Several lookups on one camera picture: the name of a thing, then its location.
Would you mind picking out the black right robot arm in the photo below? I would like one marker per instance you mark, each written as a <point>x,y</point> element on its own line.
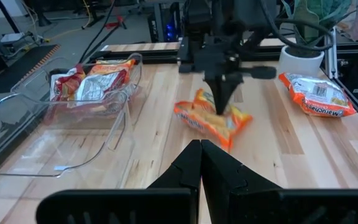
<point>197,18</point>

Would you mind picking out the black aluminium rig frame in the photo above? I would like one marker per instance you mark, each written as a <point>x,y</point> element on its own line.
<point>135,56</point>

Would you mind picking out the black computer tower blue light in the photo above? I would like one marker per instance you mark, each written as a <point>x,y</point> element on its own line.
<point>169,31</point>

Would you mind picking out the clear plastic bin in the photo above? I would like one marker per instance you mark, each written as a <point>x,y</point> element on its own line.
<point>137,67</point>
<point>73,149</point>

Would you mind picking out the red Maruchan noodle packet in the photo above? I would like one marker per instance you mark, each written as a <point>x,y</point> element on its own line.
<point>101,85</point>
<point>65,85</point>

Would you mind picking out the red metal stand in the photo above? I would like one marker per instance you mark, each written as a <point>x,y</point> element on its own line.
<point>117,23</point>

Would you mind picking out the silver metal bracket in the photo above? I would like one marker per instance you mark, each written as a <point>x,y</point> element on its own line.
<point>331,56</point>

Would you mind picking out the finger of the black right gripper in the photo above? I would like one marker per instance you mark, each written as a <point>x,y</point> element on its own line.
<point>217,90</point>
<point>230,90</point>

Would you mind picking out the black hazard-striped floor mat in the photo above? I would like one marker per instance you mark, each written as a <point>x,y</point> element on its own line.
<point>17,68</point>

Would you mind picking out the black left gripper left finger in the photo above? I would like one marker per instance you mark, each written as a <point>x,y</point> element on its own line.
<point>166,205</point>

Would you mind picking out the white flat box device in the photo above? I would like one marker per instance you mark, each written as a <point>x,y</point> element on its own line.
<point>12,38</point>

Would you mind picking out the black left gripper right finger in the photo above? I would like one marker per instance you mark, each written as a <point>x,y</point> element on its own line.
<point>259,205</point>

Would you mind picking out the green plant in white pot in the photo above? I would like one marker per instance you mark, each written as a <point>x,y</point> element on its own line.
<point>300,63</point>

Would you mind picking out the orange Maruchan noodle packet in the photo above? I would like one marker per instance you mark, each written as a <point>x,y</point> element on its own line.
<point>197,118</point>
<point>315,93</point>
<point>113,65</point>

